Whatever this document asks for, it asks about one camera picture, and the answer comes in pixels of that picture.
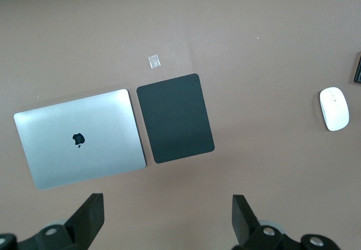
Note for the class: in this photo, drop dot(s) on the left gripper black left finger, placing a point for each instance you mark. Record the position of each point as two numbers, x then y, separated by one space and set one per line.
81 224

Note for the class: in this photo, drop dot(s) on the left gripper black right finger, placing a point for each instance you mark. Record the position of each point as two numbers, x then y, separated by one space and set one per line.
248 227

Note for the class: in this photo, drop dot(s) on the white computer mouse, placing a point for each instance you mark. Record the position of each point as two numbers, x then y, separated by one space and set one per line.
334 111

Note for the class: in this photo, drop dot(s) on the small black square box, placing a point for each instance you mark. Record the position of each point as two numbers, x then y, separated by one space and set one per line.
358 72

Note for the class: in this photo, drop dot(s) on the black mouse pad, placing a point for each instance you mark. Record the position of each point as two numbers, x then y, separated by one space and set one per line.
175 120

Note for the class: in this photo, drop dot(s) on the silver closed laptop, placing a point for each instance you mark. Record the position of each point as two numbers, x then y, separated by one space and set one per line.
107 137

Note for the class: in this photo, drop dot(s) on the clear tape piece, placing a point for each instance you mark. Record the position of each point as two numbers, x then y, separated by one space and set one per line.
154 61

